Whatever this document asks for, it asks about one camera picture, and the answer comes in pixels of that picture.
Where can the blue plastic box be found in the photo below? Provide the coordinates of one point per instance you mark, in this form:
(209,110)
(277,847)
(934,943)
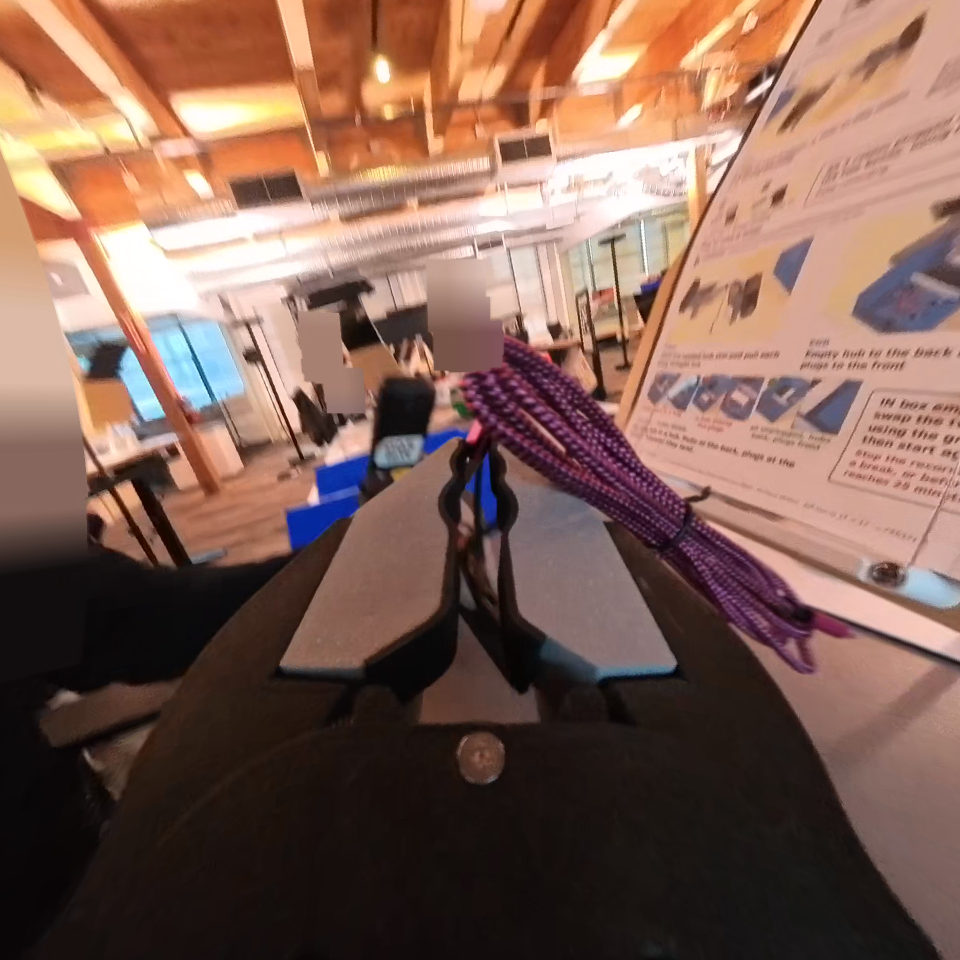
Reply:
(330,517)

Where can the black frame table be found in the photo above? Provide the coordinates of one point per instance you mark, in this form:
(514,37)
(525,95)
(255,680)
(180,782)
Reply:
(142,495)

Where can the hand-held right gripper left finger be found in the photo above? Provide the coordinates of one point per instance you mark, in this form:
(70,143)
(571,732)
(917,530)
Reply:
(375,585)

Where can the printed instruction sheet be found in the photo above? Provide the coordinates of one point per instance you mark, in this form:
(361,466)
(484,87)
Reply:
(825,187)

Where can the person's left forearm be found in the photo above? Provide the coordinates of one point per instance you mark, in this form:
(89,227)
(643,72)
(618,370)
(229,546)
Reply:
(150,615)

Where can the white cabinet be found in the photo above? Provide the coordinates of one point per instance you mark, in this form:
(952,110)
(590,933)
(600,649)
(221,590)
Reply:
(210,457)

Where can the wooden support post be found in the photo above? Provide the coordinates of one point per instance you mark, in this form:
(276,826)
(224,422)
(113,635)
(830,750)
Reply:
(150,352)

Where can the wooden sign board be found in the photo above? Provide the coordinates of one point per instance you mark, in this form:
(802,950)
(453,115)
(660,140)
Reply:
(825,600)

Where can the black pole stand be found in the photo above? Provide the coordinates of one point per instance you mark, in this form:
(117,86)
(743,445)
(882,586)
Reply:
(619,300)

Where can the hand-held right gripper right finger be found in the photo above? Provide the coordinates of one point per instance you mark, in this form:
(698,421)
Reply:
(585,592)

